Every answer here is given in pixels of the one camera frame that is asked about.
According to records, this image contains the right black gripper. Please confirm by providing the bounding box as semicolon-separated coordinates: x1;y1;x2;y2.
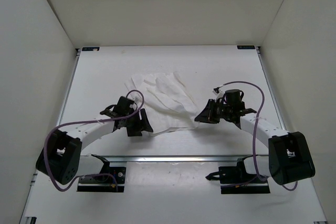
195;99;232;124

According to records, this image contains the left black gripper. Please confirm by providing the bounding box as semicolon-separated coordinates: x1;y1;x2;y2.
124;108;153;136

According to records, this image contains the white pleated skirt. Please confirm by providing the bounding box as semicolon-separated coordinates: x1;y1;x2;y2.
125;72;200;136

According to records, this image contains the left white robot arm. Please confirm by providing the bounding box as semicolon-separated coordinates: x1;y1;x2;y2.
36;96;153;186

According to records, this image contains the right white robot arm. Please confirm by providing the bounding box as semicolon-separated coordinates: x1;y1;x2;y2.
194;89;316;185

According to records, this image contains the right blue corner label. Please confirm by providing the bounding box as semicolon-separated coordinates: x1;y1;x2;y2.
237;45;255;50

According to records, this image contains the blue corner label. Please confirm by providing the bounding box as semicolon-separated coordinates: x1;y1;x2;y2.
81;47;100;51
237;45;255;50

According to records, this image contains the left blue corner label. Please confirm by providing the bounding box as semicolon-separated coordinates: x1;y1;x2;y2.
81;47;100;51

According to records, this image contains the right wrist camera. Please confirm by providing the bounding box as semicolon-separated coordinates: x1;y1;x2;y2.
213;86;224;101

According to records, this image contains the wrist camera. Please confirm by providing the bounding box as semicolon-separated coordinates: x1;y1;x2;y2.
213;86;224;101
133;97;142;109

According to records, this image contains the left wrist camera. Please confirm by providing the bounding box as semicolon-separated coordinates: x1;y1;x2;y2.
133;97;142;109

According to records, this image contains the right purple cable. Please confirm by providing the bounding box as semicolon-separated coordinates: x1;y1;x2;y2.
217;81;299;190

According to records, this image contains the purple cable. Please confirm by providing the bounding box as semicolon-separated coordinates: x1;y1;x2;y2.
217;81;299;190
46;89;145;191

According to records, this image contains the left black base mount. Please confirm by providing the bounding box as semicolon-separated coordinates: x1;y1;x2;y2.
77;163;127;193

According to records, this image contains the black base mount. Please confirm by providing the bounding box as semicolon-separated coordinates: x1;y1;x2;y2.
205;160;270;195
77;163;127;193

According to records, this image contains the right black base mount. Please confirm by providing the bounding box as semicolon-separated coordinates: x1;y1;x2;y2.
205;160;270;195

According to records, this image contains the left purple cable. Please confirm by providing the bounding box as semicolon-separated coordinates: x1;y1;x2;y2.
46;89;145;191

